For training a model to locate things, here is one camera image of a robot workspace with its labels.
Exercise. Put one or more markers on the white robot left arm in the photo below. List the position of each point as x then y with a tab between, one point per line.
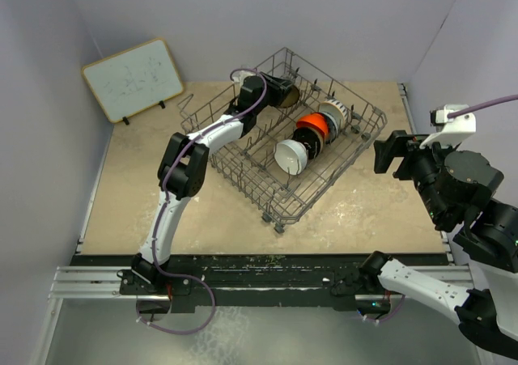
182	169

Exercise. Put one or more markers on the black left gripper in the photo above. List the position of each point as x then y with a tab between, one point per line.
278	89

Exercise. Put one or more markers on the grey wire dish rack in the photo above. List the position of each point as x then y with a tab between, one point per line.
249	162

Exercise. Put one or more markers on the blue patterned bowl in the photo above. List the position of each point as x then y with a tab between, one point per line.
332	127

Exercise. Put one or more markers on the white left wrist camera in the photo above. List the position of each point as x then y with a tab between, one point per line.
238	76

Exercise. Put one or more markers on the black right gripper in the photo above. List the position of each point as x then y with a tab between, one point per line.
384	150

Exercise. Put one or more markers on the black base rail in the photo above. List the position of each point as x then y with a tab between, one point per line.
296	280

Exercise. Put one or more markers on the black glossy bowl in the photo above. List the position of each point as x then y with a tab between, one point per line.
311	139

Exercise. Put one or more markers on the brown glazed bowl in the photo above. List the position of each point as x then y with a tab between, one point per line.
291	99

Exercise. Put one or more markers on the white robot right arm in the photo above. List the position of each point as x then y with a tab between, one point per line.
457	189

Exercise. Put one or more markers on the yellow framed whiteboard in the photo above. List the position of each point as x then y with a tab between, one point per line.
134	80

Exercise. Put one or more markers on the white orange rimmed striped bowl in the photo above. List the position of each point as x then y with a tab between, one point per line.
337	110

